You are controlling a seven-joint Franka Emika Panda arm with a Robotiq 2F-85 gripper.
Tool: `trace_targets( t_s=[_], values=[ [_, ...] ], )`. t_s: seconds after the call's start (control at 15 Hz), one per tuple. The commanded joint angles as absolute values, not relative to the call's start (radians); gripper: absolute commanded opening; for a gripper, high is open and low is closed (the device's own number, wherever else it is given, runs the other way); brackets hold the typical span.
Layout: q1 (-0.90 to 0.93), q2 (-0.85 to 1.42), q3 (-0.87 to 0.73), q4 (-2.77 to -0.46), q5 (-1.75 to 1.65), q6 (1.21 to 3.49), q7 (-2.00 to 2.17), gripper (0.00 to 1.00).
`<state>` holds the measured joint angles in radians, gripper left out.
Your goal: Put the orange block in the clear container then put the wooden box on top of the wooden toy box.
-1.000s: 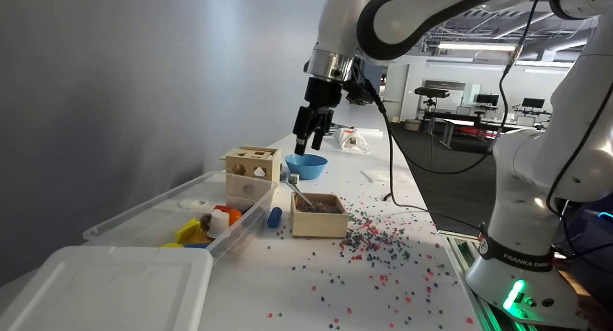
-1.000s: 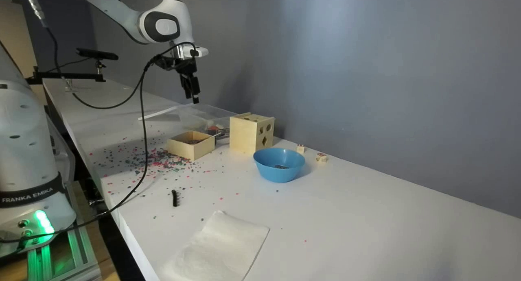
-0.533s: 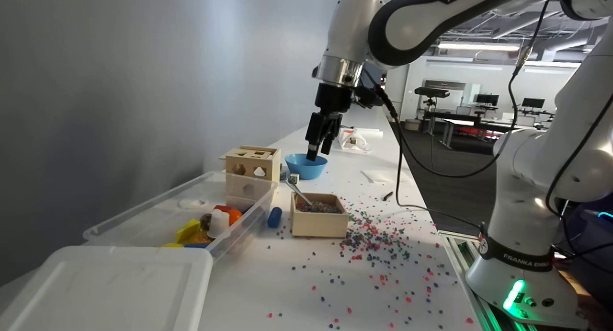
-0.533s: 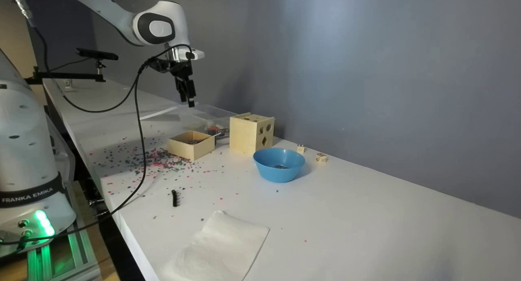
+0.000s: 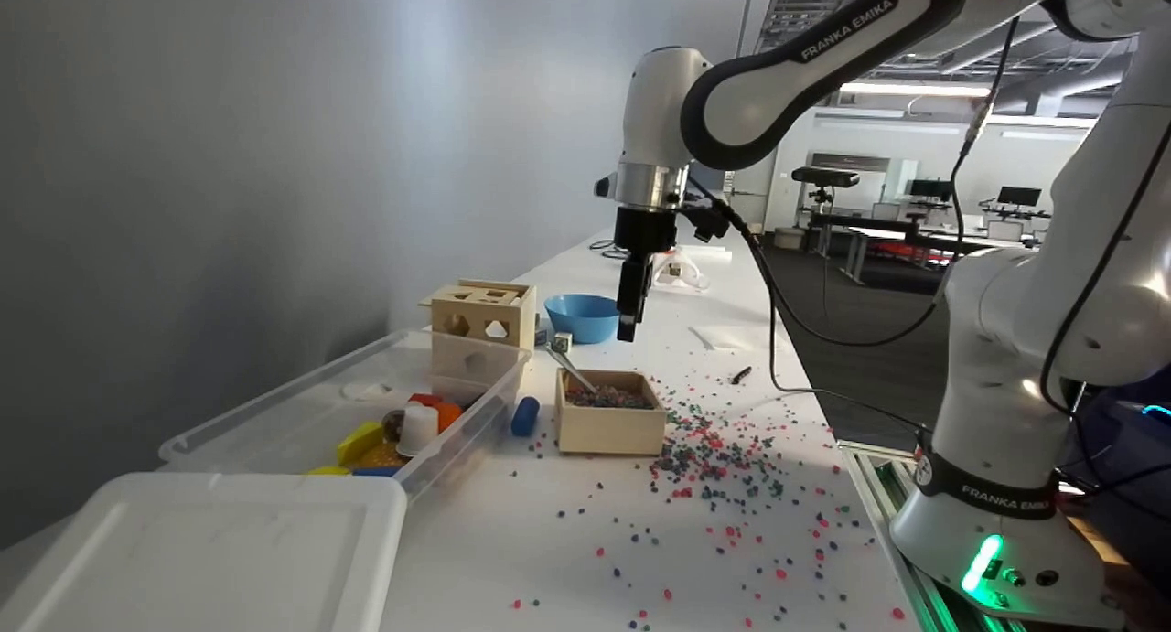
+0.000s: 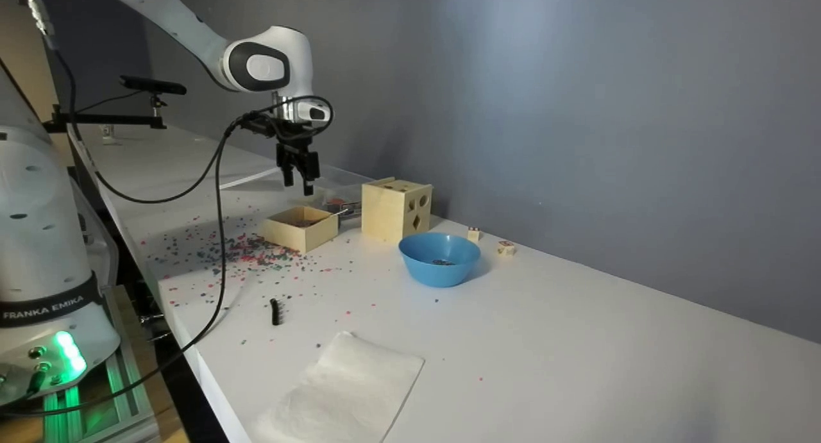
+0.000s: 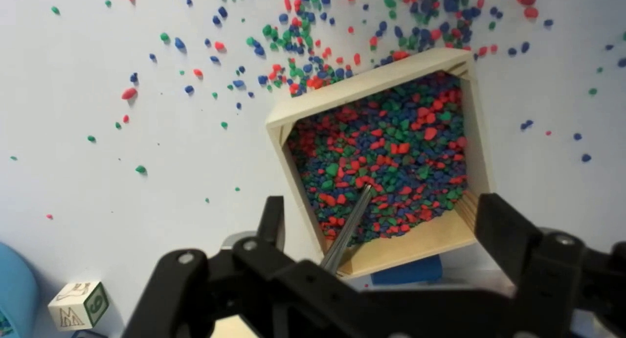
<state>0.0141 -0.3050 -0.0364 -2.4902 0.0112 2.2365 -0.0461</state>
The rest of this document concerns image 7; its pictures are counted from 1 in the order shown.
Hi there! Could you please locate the wooden alphabet block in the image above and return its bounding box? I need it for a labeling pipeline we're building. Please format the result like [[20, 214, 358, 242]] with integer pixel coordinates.
[[47, 281, 111, 332]]

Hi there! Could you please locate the light blue round container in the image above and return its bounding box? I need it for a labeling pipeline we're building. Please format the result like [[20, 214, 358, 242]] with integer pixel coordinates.
[[0, 243, 40, 338]]

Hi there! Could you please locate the silver metal rod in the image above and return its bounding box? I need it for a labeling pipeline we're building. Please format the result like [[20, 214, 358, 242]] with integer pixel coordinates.
[[320, 184, 375, 275]]

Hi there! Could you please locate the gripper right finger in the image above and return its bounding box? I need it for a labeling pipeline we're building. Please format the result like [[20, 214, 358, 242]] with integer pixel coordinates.
[[474, 193, 626, 338]]

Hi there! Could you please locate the heap of coloured gravel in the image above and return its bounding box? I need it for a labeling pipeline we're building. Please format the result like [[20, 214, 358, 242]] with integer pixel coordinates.
[[288, 71, 469, 246]]

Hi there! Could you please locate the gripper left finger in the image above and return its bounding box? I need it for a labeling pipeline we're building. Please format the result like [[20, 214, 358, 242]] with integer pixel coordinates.
[[122, 196, 373, 338]]

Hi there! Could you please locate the scattered coloured gravel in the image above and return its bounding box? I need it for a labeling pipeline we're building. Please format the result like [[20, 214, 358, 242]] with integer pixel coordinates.
[[0, 0, 626, 221]]

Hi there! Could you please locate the blue block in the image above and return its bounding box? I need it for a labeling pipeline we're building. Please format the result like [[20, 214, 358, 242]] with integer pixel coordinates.
[[370, 254, 444, 286]]

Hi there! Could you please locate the square wooden box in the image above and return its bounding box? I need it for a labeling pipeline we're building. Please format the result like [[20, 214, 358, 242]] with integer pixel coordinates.
[[266, 48, 492, 280]]

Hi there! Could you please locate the light wooden piece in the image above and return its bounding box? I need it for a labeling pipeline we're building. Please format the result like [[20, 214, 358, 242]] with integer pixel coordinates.
[[210, 315, 258, 338]]

